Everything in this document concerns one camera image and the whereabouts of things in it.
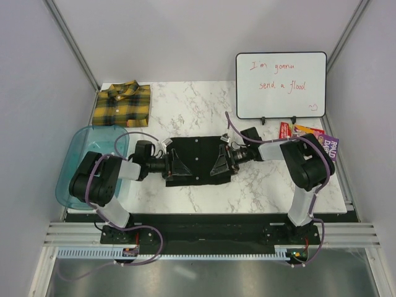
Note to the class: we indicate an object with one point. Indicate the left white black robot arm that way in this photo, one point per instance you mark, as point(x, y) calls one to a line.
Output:
point(94, 181)

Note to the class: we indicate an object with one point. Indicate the right aluminium corner post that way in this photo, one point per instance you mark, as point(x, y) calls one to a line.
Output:
point(353, 22)

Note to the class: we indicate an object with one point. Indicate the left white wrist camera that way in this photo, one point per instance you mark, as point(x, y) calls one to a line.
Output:
point(165, 143)

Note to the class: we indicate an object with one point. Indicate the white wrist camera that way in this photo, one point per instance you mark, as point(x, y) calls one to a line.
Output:
point(165, 143)
point(225, 138)

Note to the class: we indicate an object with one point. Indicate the left aluminium corner post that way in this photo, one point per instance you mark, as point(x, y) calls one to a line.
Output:
point(71, 42)

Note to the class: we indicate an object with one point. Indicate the black long sleeve shirt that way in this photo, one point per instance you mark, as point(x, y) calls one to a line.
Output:
point(199, 155)

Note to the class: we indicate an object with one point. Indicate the aluminium corner post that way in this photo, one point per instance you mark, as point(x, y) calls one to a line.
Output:
point(353, 22)
point(71, 42)

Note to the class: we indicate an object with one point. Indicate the Roald Dahl paperback book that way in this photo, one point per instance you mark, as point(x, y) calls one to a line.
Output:
point(329, 143)

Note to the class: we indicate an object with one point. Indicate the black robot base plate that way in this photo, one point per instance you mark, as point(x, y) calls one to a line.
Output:
point(211, 233)

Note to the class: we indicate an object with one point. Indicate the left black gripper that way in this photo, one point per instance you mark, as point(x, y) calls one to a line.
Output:
point(175, 167)

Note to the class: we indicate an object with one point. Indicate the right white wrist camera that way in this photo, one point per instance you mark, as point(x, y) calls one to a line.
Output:
point(225, 138)

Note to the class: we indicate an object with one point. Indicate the aluminium frame rail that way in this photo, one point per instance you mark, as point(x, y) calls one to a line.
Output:
point(337, 235)

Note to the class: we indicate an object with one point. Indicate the white dry-erase board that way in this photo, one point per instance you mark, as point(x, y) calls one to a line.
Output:
point(281, 85)

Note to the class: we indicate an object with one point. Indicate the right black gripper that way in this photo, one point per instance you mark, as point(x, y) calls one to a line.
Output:
point(223, 164)

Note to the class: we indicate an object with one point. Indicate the teal transparent plastic bin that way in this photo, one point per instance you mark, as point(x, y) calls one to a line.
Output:
point(101, 139)

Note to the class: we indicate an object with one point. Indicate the yellow plaid folded shirt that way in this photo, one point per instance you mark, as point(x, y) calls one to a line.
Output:
point(125, 105)

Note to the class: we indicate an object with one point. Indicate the white slotted cable duct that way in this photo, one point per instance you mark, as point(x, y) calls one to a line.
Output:
point(118, 253)

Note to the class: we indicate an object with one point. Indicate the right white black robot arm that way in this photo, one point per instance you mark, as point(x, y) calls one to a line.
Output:
point(309, 165)

